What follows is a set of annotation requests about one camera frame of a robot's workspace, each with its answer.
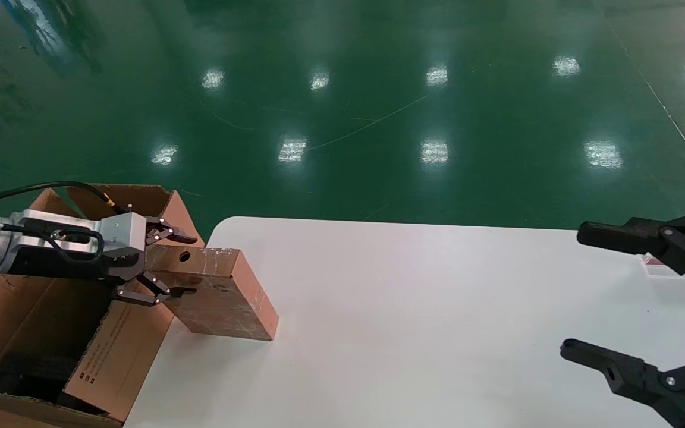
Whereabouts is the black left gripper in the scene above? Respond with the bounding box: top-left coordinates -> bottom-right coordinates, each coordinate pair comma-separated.
7,216 -> 199,307

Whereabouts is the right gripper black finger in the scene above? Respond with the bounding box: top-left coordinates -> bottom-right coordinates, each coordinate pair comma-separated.
576,214 -> 685,301
560,339 -> 685,428

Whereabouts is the small brown cardboard box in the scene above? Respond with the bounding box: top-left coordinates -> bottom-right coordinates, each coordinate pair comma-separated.
143,245 -> 280,342

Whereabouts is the big open cardboard box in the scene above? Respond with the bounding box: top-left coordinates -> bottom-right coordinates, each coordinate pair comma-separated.
0,183 -> 206,428

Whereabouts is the white red label card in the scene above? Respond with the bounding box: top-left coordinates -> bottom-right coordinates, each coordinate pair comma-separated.
640,253 -> 685,279

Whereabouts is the black foam padding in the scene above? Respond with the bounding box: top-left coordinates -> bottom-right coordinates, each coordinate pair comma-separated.
0,352 -> 81,400

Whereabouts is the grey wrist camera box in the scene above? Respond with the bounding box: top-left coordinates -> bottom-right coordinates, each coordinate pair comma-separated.
100,212 -> 149,260

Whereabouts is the black looped cable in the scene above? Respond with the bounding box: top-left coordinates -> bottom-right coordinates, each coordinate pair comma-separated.
4,223 -> 106,260

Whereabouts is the silver camera mounting bracket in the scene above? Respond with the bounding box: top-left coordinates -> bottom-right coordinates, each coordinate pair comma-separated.
12,209 -> 105,263

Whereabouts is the black cable with yellow tag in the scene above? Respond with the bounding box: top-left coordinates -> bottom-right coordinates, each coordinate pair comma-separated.
0,181 -> 130,215

